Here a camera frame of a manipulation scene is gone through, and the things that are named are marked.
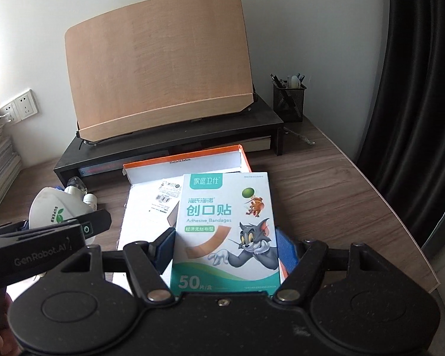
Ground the wooden book stand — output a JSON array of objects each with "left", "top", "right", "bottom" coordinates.
[{"left": 64, "top": 0, "right": 259, "bottom": 144}]

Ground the black curtain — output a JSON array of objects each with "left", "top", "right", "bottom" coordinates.
[{"left": 356, "top": 0, "right": 445, "bottom": 232}]

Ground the white plug-in vaporizer clear bottle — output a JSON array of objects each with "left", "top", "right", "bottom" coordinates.
[{"left": 64, "top": 177, "right": 87, "bottom": 198}]

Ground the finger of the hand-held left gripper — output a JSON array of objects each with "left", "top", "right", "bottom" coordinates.
[
  {"left": 0, "top": 209, "right": 112, "bottom": 235},
  {"left": 0, "top": 221, "right": 94, "bottom": 244}
]

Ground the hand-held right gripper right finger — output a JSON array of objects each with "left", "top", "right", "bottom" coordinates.
[{"left": 275, "top": 226, "right": 386, "bottom": 303}]

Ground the black monitor riser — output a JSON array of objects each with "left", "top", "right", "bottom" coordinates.
[{"left": 53, "top": 94, "right": 285, "bottom": 186}]

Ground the thick book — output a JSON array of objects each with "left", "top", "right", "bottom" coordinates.
[{"left": 240, "top": 136, "right": 272, "bottom": 154}]

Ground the white dome device leaf logo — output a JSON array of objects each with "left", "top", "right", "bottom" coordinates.
[{"left": 29, "top": 187, "right": 97, "bottom": 229}]

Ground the white orange cardboard box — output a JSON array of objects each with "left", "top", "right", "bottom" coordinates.
[{"left": 111, "top": 144, "right": 292, "bottom": 287}]

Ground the stack of books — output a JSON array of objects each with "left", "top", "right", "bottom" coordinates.
[{"left": 0, "top": 107, "right": 22, "bottom": 226}]

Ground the small white barcode box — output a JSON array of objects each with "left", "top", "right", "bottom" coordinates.
[{"left": 146, "top": 178, "right": 182, "bottom": 212}]

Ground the thin clear cable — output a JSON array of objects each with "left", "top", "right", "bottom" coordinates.
[{"left": 285, "top": 125, "right": 317, "bottom": 146}]

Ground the adhesive bandage box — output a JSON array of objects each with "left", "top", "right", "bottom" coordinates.
[{"left": 169, "top": 171, "right": 283, "bottom": 294}]

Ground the white wall socket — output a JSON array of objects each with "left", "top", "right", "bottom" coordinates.
[
  {"left": 0, "top": 100, "right": 22, "bottom": 124},
  {"left": 15, "top": 89, "right": 39, "bottom": 120}
]

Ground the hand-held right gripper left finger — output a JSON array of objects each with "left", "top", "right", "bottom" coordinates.
[{"left": 59, "top": 227, "right": 177, "bottom": 303}]

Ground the black mesh pen holder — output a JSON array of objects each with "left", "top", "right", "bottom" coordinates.
[{"left": 272, "top": 82, "right": 307, "bottom": 123}]

